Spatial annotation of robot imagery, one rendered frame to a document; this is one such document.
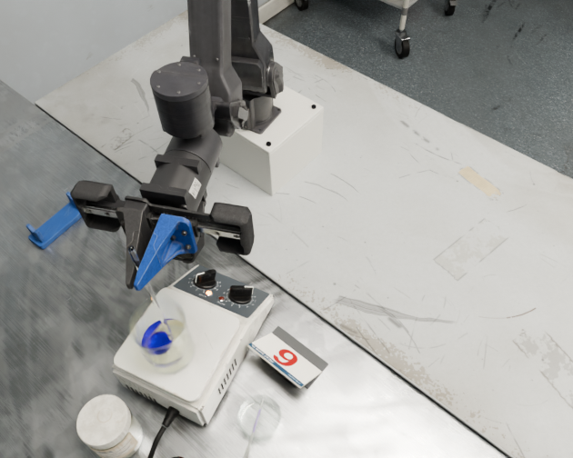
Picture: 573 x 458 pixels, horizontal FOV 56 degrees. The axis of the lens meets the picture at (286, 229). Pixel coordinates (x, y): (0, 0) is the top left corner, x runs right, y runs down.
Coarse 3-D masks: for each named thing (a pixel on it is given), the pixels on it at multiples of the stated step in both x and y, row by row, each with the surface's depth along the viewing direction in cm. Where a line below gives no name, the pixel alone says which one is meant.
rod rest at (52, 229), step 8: (72, 200) 88; (64, 208) 90; (72, 208) 90; (56, 216) 89; (64, 216) 89; (72, 216) 89; (80, 216) 89; (48, 224) 88; (56, 224) 88; (64, 224) 88; (72, 224) 89; (32, 232) 85; (40, 232) 87; (48, 232) 87; (56, 232) 87; (64, 232) 88; (32, 240) 86; (40, 240) 85; (48, 240) 86; (40, 248) 86
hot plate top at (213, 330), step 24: (168, 288) 71; (192, 312) 69; (216, 312) 69; (216, 336) 67; (120, 360) 66; (144, 360) 65; (192, 360) 65; (216, 360) 65; (168, 384) 64; (192, 384) 64
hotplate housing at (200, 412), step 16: (176, 288) 74; (272, 304) 78; (240, 320) 71; (256, 320) 73; (240, 336) 69; (240, 352) 71; (224, 368) 67; (128, 384) 68; (144, 384) 66; (208, 384) 65; (224, 384) 69; (160, 400) 67; (176, 400) 65; (208, 400) 65; (192, 416) 66; (208, 416) 67
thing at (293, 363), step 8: (272, 336) 76; (256, 344) 72; (264, 344) 73; (272, 344) 74; (280, 344) 74; (264, 352) 71; (272, 352) 72; (280, 352) 73; (288, 352) 74; (280, 360) 71; (288, 360) 72; (296, 360) 73; (288, 368) 70; (296, 368) 71; (304, 368) 72; (312, 368) 73; (296, 376) 69; (304, 376) 70
